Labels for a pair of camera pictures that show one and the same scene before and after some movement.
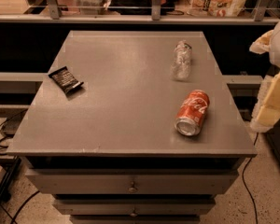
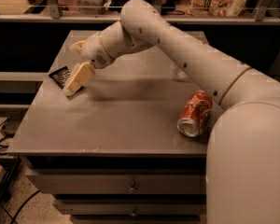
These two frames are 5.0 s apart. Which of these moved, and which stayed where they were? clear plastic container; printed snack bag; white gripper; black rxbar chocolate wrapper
Moved: white gripper
Stayed: clear plastic container; black rxbar chocolate wrapper; printed snack bag
